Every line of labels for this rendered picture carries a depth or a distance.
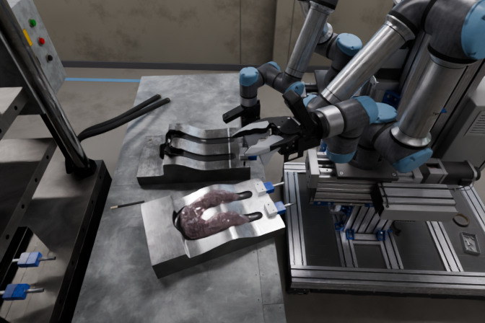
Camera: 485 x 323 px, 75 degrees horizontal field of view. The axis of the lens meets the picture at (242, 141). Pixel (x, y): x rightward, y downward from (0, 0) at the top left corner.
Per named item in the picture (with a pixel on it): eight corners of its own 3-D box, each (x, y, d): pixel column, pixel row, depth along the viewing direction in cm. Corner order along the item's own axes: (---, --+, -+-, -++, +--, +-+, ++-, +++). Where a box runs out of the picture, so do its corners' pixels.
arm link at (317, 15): (359, -27, 110) (302, 101, 130) (333, -34, 116) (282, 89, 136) (346, -37, 101) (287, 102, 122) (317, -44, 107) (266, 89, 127)
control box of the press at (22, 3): (128, 200, 233) (37, -10, 129) (120, 237, 211) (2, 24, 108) (97, 201, 232) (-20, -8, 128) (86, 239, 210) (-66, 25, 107)
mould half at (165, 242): (258, 184, 143) (259, 169, 135) (283, 233, 126) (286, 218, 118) (146, 219, 130) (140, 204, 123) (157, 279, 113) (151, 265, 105)
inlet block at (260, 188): (281, 182, 140) (281, 174, 137) (286, 191, 137) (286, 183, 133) (253, 191, 137) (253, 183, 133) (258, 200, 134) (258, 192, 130)
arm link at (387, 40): (418, -40, 79) (288, 107, 96) (455, -27, 72) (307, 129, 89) (431, -12, 87) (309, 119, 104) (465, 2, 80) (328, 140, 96)
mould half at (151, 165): (246, 140, 163) (246, 120, 154) (250, 179, 145) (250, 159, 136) (147, 144, 161) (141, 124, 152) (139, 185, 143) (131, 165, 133)
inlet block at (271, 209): (291, 201, 133) (293, 194, 129) (297, 211, 130) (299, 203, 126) (263, 211, 130) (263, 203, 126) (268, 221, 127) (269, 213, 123)
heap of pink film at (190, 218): (237, 189, 134) (236, 178, 128) (252, 225, 122) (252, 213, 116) (175, 208, 127) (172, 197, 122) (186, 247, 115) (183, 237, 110)
